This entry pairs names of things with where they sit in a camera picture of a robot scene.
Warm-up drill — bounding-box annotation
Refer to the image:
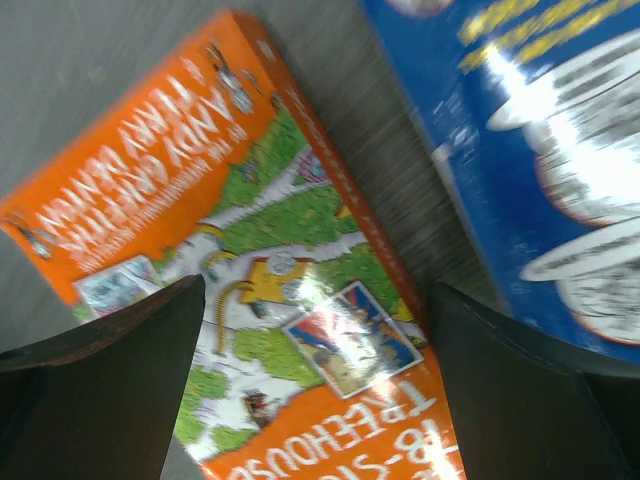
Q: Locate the orange treehouse paperback book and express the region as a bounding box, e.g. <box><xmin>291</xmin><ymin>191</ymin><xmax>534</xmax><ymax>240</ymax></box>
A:
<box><xmin>1</xmin><ymin>10</ymin><xmax>465</xmax><ymax>479</ymax></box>

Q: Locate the dark blue cartoon book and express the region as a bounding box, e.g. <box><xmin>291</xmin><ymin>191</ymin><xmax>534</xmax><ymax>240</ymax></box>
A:
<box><xmin>363</xmin><ymin>1</ymin><xmax>639</xmax><ymax>363</ymax></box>

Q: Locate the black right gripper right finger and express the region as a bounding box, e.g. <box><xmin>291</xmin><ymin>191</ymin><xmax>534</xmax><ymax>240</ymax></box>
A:
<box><xmin>427</xmin><ymin>283</ymin><xmax>639</xmax><ymax>479</ymax></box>

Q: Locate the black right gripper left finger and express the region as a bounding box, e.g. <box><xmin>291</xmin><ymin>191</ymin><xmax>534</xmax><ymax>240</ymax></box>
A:
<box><xmin>1</xmin><ymin>275</ymin><xmax>205</xmax><ymax>479</ymax></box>

